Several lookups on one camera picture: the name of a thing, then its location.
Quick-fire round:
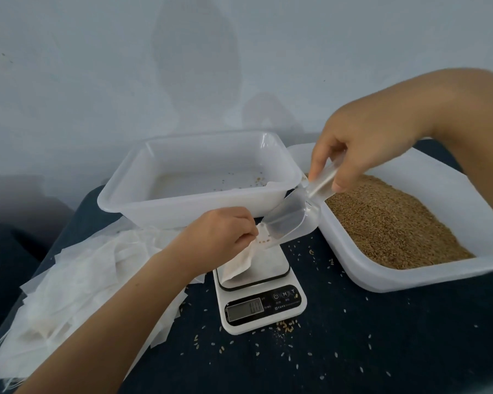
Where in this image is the person's left hand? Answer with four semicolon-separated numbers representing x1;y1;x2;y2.
171;206;260;277

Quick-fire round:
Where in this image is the person's right hand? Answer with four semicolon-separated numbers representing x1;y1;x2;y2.
308;98;434;194

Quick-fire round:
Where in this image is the white plastic tub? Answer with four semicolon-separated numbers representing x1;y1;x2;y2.
97;131;303;229

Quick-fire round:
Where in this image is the clear plastic scoop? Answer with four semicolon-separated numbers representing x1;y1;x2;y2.
259;164;340;247

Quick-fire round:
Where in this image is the brown grain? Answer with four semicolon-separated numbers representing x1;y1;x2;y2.
324;175;476;270

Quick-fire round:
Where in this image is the white tray of grain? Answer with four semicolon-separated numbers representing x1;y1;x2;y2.
289;143;493;293

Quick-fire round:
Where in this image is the pile of white bags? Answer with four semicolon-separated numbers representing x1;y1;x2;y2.
0;217;207;383

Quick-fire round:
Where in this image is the person's left forearm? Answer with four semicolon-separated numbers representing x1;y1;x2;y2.
16;254;202;394

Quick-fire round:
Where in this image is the person's right forearm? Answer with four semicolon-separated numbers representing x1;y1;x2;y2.
411;68;493;235

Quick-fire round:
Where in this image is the white digital kitchen scale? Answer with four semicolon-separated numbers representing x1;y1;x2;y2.
213;242;308;335

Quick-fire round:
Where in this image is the dark blue tablecloth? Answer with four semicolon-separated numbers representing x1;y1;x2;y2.
0;221;46;350
0;139;493;394

